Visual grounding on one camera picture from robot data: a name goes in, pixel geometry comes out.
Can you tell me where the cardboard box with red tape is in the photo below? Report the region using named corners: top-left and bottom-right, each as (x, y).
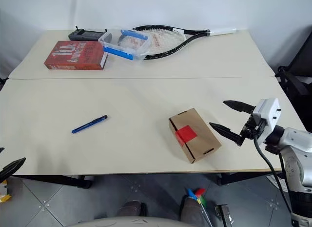
top-left (168, 107), bottom-right (222, 165)

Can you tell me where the multicoloured toy pinwheel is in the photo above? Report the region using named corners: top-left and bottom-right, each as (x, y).
top-left (186, 187), bottom-right (208, 208)

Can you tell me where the dark brown rounded shape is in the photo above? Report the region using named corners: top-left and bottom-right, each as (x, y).
top-left (116, 200), bottom-right (148, 218)
top-left (179, 196), bottom-right (208, 227)

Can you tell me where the red hardcover book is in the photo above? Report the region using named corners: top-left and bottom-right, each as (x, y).
top-left (44, 41), bottom-right (109, 71)

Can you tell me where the clear container with blue clips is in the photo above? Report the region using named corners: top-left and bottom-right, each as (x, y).
top-left (98, 28), bottom-right (151, 63)

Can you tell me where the blue utility knife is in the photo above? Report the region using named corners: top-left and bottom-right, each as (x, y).
top-left (71, 115), bottom-right (108, 134)

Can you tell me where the metal bracket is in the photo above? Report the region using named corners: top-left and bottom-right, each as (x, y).
top-left (214, 204), bottom-right (235, 227)

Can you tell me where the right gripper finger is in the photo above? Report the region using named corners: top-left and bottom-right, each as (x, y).
top-left (209, 122), bottom-right (245, 147)
top-left (223, 100), bottom-right (256, 114)

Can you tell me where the black handheld controller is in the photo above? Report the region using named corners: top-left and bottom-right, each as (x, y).
top-left (68, 26), bottom-right (108, 41)

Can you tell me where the black chair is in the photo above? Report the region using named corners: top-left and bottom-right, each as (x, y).
top-left (275, 31), bottom-right (312, 115)

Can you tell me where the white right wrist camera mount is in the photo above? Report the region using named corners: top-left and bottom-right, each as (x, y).
top-left (252, 98), bottom-right (282, 146)

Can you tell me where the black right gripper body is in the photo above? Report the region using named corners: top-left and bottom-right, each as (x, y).
top-left (239, 114), bottom-right (267, 146)

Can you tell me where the black and white tennis racket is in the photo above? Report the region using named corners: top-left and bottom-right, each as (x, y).
top-left (117, 24), bottom-right (237, 61)

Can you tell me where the black table leg frame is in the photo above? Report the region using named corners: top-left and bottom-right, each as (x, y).
top-left (217, 172), bottom-right (277, 186)
top-left (13, 174), bottom-right (93, 189)

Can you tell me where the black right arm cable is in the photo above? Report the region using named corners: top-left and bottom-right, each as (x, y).
top-left (253, 133), bottom-right (293, 215)

